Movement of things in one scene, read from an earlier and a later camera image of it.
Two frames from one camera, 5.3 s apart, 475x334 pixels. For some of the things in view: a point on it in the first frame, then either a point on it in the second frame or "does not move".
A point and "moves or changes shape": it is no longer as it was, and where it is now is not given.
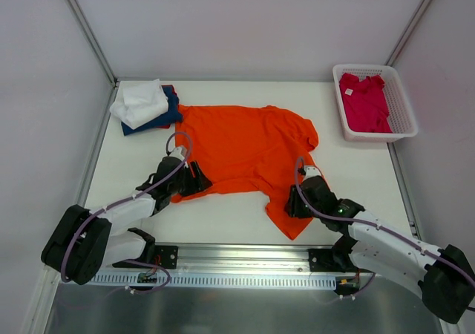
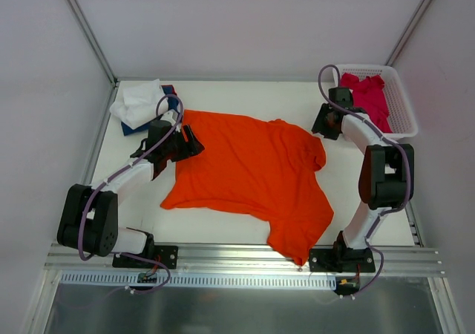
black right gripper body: (297, 202) → (323, 122)
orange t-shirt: (262, 149) moves or changes shape
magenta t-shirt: (366, 103) does not move
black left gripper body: (188, 178) → (186, 142)
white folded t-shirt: (139, 102) does not move
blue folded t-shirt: (171, 116) does not move
